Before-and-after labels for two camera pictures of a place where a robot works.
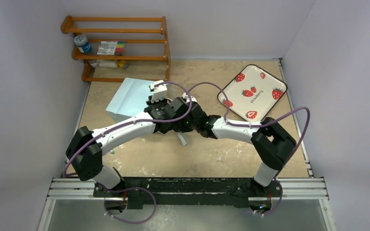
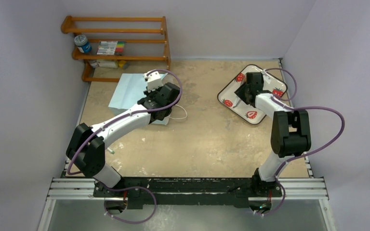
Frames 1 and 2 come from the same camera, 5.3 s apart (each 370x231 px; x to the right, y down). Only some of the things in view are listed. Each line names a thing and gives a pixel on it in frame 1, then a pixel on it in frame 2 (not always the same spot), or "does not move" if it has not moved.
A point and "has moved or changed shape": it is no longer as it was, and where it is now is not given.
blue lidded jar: x=82 y=42 does not move
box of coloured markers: x=111 y=47 does not move
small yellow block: x=121 y=63 does not move
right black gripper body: x=189 y=124 → x=244 y=92
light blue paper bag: x=129 y=99 has moved or changed shape
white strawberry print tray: x=256 y=93 does not move
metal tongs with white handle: x=182 y=138 → x=240 y=100
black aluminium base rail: x=154 y=192 does not move
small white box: x=107 y=63 does not move
